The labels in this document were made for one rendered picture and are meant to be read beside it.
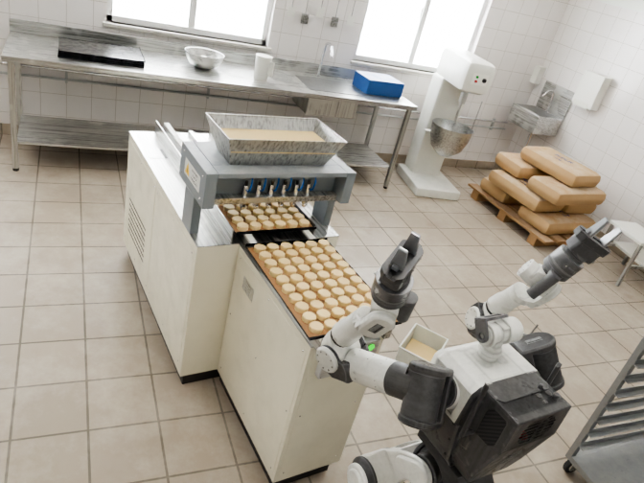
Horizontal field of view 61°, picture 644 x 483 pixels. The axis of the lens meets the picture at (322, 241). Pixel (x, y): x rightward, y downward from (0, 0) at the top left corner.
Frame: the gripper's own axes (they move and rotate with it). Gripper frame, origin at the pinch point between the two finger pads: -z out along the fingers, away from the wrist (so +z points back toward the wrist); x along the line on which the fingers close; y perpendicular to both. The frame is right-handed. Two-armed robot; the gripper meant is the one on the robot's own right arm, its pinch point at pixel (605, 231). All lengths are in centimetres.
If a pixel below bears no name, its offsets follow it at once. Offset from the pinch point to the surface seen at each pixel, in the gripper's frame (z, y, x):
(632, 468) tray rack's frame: 94, 37, -157
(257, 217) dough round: 109, 78, 64
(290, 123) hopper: 74, 107, 72
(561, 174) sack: 68, 339, -193
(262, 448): 161, 5, 15
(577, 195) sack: 70, 321, -210
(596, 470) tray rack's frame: 101, 31, -137
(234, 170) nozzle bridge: 86, 65, 86
